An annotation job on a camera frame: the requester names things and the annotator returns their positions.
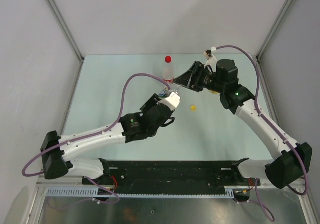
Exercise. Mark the aluminium frame post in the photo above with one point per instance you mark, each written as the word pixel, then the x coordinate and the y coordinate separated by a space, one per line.
pixel 64 28
pixel 281 17

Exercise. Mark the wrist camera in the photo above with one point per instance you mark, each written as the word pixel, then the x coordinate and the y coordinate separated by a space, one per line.
pixel 210 56
pixel 172 101

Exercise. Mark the red cap water bottle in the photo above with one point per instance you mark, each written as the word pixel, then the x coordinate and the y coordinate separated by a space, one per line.
pixel 168 70

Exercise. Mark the yellow bottle cap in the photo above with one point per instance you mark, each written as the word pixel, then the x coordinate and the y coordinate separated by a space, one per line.
pixel 193 108

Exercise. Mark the right aluminium frame post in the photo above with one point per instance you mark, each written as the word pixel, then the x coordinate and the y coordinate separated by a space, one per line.
pixel 281 17

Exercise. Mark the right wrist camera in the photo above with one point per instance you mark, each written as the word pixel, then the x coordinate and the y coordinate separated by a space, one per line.
pixel 210 56

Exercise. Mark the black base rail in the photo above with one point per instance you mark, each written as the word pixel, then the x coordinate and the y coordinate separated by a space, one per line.
pixel 173 177

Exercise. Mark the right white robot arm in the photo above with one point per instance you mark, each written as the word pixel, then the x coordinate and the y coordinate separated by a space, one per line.
pixel 291 160

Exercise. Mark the white cap clear bottle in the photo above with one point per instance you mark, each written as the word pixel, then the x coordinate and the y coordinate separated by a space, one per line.
pixel 166 92

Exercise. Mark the left aluminium frame post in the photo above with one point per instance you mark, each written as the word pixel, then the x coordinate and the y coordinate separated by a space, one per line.
pixel 64 28

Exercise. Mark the grey slotted cable duct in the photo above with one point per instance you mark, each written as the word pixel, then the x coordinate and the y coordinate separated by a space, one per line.
pixel 97 192

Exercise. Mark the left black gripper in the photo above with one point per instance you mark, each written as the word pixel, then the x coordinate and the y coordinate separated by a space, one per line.
pixel 153 100

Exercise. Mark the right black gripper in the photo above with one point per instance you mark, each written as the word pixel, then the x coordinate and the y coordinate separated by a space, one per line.
pixel 191 78

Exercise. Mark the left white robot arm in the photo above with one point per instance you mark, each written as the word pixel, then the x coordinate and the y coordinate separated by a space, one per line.
pixel 62 154

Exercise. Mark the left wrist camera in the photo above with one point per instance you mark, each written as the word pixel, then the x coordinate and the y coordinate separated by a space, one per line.
pixel 172 101

